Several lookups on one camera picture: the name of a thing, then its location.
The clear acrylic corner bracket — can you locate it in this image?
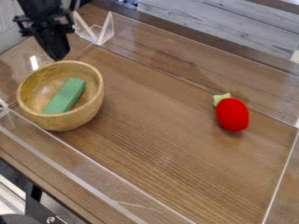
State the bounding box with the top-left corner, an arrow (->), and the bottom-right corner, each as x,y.
71,11 -> 114,46

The brown wooden bowl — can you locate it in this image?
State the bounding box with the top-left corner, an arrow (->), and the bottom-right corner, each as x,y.
15,60 -> 103,131

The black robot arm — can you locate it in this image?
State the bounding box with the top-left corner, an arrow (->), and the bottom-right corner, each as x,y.
13,0 -> 74,61

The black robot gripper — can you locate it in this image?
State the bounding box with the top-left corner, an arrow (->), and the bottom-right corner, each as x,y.
13,11 -> 74,61

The green rectangular foam block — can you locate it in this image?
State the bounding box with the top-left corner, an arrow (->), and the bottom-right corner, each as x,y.
42,77 -> 86,114

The red plush strawberry toy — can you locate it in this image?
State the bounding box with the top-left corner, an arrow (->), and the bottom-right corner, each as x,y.
212,93 -> 249,131

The black table leg bracket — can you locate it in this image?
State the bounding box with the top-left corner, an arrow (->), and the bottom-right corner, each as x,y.
23,185 -> 67,224

